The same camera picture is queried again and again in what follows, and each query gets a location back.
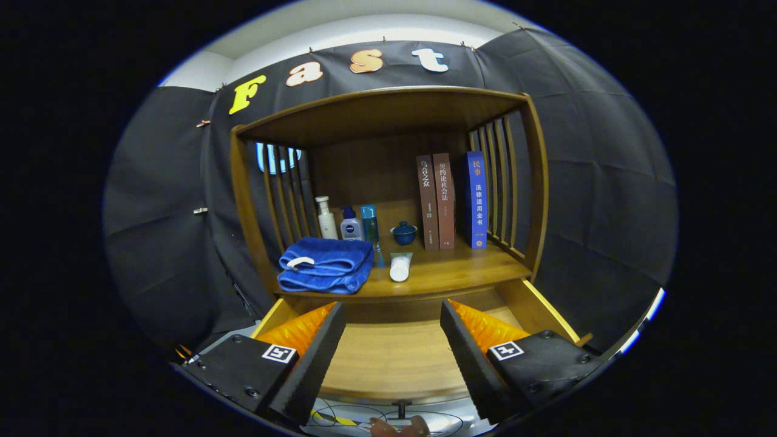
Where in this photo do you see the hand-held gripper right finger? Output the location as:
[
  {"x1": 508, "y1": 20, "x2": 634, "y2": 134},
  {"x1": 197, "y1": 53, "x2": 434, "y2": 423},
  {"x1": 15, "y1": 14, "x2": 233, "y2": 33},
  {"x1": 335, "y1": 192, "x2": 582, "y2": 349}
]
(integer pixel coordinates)
[{"x1": 440, "y1": 299, "x2": 605, "y2": 425}]

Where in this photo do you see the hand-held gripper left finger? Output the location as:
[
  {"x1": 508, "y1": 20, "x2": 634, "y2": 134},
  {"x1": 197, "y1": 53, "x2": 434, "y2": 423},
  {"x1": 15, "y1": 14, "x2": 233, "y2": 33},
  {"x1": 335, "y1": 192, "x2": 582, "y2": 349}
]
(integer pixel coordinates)
[{"x1": 176, "y1": 302, "x2": 347, "y2": 427}]

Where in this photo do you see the wooden drawer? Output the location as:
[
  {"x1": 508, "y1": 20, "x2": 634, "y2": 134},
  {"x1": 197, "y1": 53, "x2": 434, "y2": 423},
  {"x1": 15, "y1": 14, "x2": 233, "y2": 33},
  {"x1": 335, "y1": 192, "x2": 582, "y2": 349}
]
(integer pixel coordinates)
[{"x1": 250, "y1": 278, "x2": 594, "y2": 421}]

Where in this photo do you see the white tube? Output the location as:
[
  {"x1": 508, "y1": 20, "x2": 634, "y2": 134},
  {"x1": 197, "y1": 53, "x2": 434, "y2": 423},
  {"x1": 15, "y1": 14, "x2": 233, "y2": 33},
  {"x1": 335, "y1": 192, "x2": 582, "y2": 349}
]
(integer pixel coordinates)
[{"x1": 389, "y1": 252, "x2": 413, "y2": 283}]

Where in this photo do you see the wooden countertop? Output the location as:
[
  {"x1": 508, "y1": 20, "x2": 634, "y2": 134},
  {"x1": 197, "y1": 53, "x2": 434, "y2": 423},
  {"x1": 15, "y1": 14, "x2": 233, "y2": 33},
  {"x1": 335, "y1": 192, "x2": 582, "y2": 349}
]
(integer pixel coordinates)
[{"x1": 273, "y1": 234, "x2": 534, "y2": 299}]

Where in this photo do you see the wooden cabinet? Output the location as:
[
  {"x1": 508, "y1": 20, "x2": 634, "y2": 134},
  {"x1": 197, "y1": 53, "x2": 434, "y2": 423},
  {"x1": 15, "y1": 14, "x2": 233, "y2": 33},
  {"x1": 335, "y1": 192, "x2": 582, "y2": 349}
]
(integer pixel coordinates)
[{"x1": 229, "y1": 86, "x2": 550, "y2": 304}]

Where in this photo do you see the yellow and black floor tape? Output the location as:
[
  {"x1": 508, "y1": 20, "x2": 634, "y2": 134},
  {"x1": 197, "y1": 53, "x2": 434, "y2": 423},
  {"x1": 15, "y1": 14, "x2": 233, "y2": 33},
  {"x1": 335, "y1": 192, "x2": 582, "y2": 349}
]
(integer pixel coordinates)
[{"x1": 313, "y1": 410, "x2": 360, "y2": 427}]

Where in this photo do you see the blue folded towel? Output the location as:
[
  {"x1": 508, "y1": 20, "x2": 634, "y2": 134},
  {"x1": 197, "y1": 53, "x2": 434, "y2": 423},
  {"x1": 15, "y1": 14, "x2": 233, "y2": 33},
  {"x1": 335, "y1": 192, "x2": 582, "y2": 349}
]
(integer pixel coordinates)
[{"x1": 277, "y1": 237, "x2": 375, "y2": 295}]

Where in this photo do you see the reddish brown floor object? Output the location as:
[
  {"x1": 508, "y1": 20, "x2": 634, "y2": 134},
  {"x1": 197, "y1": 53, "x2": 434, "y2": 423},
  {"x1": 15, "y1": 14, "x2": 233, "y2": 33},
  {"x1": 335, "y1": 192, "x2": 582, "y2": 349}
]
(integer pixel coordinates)
[{"x1": 370, "y1": 416, "x2": 430, "y2": 437}]

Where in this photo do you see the white bottle with blue cap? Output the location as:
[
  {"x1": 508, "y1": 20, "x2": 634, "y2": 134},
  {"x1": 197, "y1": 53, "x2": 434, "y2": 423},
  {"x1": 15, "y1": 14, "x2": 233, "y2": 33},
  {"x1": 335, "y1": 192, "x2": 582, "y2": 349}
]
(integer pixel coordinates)
[{"x1": 339, "y1": 206, "x2": 365, "y2": 242}]

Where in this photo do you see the white pump bottle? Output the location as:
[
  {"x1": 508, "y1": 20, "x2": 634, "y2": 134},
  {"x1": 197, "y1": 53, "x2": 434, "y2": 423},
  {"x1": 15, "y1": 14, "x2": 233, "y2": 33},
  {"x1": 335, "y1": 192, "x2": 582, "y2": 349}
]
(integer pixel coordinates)
[{"x1": 314, "y1": 195, "x2": 339, "y2": 240}]

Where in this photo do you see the blue lidded cup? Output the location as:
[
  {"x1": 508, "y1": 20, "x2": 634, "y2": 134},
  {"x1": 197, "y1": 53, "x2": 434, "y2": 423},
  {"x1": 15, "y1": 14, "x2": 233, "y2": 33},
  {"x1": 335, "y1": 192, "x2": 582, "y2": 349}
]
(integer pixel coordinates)
[{"x1": 390, "y1": 221, "x2": 418, "y2": 246}]

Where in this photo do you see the teal bottle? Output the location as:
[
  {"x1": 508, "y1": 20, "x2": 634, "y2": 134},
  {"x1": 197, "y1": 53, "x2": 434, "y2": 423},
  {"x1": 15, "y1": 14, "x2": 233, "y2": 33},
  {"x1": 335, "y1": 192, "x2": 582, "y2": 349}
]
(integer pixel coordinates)
[{"x1": 361, "y1": 205, "x2": 385, "y2": 268}]

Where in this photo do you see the blue book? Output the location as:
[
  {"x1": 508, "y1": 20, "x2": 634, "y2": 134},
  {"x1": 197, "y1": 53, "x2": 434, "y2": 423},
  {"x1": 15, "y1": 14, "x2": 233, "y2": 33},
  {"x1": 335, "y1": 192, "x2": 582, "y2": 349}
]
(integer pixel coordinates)
[{"x1": 466, "y1": 151, "x2": 488, "y2": 249}]

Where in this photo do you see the reddish brown book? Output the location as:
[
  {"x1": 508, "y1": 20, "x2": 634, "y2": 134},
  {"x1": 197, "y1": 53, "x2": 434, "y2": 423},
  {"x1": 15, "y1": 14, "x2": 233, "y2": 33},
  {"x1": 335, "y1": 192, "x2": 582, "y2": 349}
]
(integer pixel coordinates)
[{"x1": 432, "y1": 153, "x2": 456, "y2": 249}]

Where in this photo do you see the black backdrop cloth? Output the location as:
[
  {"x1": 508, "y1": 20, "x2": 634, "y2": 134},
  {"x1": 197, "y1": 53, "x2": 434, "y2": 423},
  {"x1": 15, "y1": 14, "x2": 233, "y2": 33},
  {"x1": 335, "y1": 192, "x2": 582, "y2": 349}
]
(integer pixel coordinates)
[{"x1": 103, "y1": 27, "x2": 679, "y2": 359}]

